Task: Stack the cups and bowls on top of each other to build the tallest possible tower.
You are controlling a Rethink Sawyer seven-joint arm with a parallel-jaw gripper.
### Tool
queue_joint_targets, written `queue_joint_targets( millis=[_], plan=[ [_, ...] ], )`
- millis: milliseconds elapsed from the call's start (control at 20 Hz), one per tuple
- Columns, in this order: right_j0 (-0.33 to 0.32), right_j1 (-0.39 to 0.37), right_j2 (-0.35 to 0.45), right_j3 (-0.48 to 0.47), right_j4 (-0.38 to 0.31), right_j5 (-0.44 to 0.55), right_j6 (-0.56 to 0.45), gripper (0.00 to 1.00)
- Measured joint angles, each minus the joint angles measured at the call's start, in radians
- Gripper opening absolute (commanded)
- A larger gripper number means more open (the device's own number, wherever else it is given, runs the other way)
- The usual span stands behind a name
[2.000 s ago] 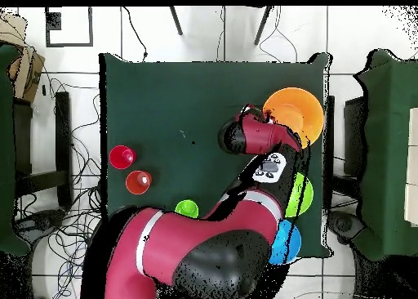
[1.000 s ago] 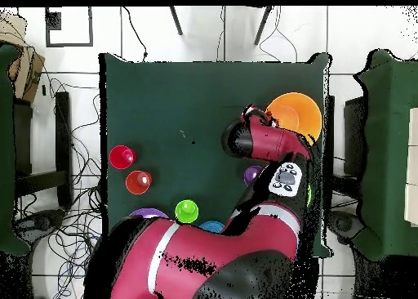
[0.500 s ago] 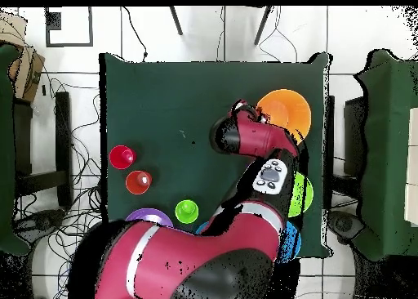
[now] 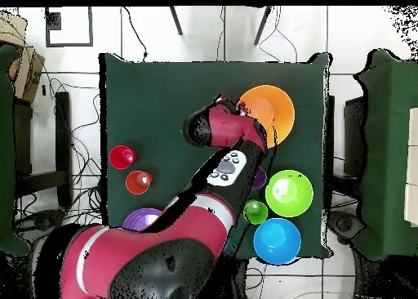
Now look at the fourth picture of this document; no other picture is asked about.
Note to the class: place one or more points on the red cup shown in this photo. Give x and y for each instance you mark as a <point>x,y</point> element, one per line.
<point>117,157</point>

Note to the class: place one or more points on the black stand frame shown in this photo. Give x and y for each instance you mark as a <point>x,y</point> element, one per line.
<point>329,122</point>
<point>63,132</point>

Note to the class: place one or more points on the green cloth covered side table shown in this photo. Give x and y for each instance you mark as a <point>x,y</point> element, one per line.
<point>385,148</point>
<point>6,148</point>

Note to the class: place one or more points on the grey base with knob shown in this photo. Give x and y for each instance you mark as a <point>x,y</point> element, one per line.
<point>42,219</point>

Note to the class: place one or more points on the large blue bowl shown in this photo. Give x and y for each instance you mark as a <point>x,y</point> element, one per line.
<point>277,241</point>

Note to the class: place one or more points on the green bowl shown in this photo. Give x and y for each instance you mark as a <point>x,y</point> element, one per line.
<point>289,193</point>

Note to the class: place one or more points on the black square floor frame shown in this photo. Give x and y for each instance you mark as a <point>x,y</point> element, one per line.
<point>54,21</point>

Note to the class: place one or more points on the orange cup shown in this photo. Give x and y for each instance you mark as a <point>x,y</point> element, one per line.
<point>135,183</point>

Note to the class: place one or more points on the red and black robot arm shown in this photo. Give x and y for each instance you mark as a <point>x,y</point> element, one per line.
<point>147,246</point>

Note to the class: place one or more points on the orange bowl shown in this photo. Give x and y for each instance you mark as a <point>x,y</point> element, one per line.
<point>274,106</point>

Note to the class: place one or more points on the cardboard box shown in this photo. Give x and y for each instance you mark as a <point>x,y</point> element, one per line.
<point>27,73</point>

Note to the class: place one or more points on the purple cup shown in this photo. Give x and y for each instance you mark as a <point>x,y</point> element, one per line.
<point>261,179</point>

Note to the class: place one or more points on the black tripod leg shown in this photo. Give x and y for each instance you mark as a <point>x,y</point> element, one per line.
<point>263,24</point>
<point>176,21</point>

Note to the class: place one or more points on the plain green cup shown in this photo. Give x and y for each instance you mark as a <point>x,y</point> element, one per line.
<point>258,212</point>

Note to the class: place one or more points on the purple bowl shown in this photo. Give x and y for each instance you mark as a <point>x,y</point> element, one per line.
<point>140,219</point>

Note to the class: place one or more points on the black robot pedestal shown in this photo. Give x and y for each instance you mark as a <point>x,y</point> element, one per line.
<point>237,279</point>

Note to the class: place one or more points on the dark green table cloth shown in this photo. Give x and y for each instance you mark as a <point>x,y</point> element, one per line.
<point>156,93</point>

